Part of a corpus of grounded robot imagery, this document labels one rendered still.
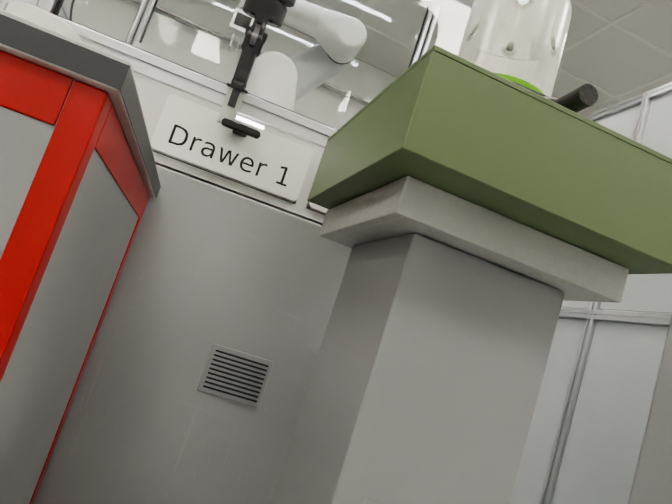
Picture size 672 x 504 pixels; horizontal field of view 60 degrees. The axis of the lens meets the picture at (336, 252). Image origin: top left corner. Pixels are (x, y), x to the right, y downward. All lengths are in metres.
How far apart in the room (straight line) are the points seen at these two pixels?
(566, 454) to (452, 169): 2.14
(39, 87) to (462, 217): 0.40
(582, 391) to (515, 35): 1.98
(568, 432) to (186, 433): 1.79
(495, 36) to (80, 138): 0.50
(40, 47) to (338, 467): 0.47
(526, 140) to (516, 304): 0.19
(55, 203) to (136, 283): 0.59
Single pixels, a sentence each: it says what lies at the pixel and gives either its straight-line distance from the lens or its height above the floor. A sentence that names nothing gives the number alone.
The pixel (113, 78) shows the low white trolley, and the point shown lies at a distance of 0.55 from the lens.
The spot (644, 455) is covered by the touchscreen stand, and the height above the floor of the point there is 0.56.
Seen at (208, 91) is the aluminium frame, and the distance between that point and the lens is 1.18.
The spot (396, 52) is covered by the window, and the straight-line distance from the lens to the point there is 1.31.
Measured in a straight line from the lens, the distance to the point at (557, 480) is 2.61.
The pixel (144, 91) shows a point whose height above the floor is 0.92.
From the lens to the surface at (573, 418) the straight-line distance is 2.60.
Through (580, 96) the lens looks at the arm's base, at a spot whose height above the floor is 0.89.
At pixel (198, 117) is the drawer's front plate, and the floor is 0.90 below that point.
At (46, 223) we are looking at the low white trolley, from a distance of 0.54.
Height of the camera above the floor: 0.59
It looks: 8 degrees up
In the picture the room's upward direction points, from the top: 18 degrees clockwise
